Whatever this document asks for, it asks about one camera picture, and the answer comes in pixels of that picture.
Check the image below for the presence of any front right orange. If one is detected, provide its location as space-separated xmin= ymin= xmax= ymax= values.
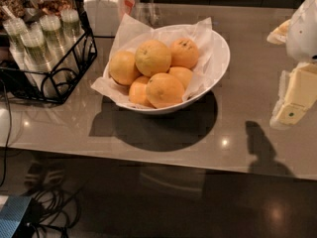
xmin=146 ymin=73 xmax=185 ymax=108

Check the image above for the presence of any back right orange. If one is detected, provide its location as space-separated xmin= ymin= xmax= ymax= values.
xmin=170 ymin=38 xmax=199 ymax=69

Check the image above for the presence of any white lidded jar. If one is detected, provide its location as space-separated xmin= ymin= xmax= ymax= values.
xmin=84 ymin=0 xmax=121 ymax=37

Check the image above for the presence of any middle right orange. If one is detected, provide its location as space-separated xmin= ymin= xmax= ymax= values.
xmin=168 ymin=66 xmax=193 ymax=88

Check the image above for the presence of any top centre orange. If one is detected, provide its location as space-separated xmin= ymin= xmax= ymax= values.
xmin=135 ymin=40 xmax=171 ymax=77

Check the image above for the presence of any front left orange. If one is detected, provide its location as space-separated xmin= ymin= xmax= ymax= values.
xmin=129 ymin=76 xmax=153 ymax=108

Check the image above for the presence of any glass jar of nuts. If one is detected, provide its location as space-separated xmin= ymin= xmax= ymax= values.
xmin=23 ymin=0 xmax=75 ymax=18

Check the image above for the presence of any plastic cup stack far left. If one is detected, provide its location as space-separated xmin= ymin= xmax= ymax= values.
xmin=3 ymin=18 xmax=27 ymax=70

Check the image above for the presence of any black wire rack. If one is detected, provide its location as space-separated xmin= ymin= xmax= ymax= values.
xmin=0 ymin=0 xmax=97 ymax=103

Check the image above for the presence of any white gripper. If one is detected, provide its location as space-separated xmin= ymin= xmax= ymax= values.
xmin=266 ymin=0 xmax=317 ymax=130

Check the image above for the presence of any blue box on floor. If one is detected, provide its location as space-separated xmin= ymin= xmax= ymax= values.
xmin=0 ymin=195 xmax=31 ymax=238

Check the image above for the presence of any plastic cup stack middle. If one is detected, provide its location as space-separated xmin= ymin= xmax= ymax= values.
xmin=40 ymin=15 xmax=78 ymax=80

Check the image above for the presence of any plastic cup stack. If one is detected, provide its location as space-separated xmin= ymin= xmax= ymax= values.
xmin=40 ymin=15 xmax=78 ymax=80
xmin=21 ymin=28 xmax=57 ymax=98
xmin=3 ymin=18 xmax=27 ymax=70
xmin=61 ymin=9 xmax=83 ymax=60

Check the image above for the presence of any plastic cup stack front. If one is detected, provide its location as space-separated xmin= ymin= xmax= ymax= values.
xmin=21 ymin=28 xmax=57 ymax=98

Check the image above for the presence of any black cable on floor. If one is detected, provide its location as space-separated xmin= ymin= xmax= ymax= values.
xmin=24 ymin=181 xmax=83 ymax=238

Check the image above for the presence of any plastic cup stack right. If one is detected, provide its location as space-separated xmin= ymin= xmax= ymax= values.
xmin=61 ymin=9 xmax=83 ymax=60

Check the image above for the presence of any black cable at left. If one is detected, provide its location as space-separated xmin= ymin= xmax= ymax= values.
xmin=0 ymin=79 xmax=14 ymax=187

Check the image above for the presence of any white paper liner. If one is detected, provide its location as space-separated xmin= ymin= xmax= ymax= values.
xmin=91 ymin=15 xmax=216 ymax=112

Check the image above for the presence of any orange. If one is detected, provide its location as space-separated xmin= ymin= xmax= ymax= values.
xmin=108 ymin=51 xmax=141 ymax=85
xmin=135 ymin=40 xmax=171 ymax=77
xmin=129 ymin=76 xmax=153 ymax=108
xmin=168 ymin=66 xmax=193 ymax=88
xmin=170 ymin=38 xmax=199 ymax=69
xmin=146 ymin=73 xmax=185 ymax=108

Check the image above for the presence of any white ceramic bowl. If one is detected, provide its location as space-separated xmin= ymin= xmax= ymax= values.
xmin=101 ymin=24 xmax=230 ymax=115

